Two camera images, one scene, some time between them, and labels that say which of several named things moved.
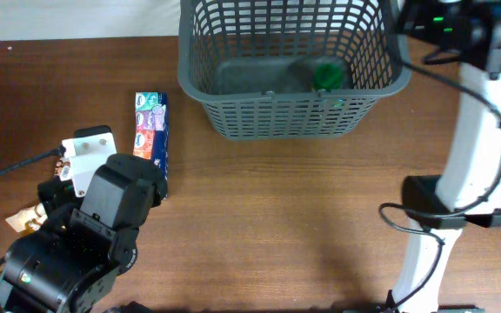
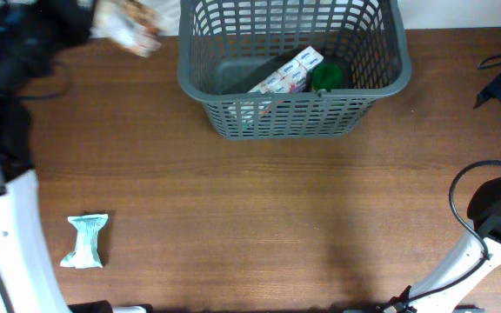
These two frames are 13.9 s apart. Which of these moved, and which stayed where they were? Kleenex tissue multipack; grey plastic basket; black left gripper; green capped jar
Moved: black left gripper; Kleenex tissue multipack
Stayed: green capped jar; grey plastic basket
